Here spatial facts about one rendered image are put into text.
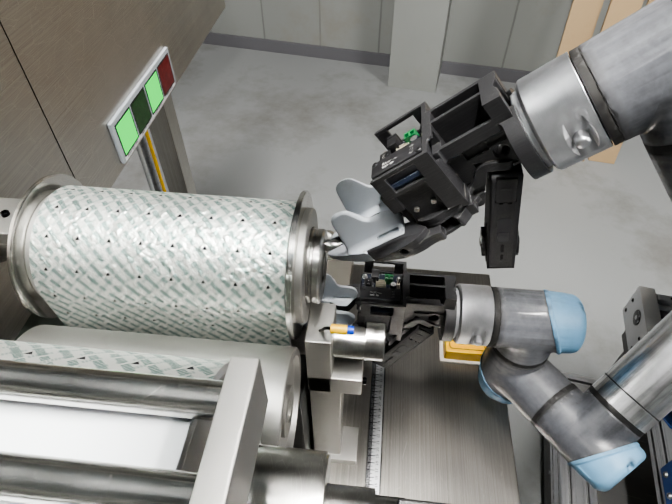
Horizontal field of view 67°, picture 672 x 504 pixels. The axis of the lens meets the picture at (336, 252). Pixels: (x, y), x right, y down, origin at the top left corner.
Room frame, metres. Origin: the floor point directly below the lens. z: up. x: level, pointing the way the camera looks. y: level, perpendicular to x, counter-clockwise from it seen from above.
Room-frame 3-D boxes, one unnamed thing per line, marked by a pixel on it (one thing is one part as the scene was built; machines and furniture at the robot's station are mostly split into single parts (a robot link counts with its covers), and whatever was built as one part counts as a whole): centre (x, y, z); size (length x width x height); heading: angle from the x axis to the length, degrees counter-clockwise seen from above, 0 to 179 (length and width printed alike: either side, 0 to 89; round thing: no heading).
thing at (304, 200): (0.34, 0.03, 1.25); 0.15 x 0.01 x 0.15; 174
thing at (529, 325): (0.37, -0.24, 1.11); 0.11 x 0.08 x 0.09; 84
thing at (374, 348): (0.29, -0.04, 1.18); 0.04 x 0.02 x 0.04; 174
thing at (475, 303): (0.37, -0.17, 1.11); 0.08 x 0.05 x 0.08; 174
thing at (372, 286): (0.38, -0.09, 1.12); 0.12 x 0.08 x 0.09; 84
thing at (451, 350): (0.47, -0.22, 0.91); 0.07 x 0.07 x 0.02; 84
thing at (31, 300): (0.36, 0.29, 1.25); 0.15 x 0.01 x 0.15; 174
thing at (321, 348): (0.30, 0.00, 1.05); 0.06 x 0.05 x 0.31; 84
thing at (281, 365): (0.23, 0.17, 1.17); 0.26 x 0.12 x 0.12; 84
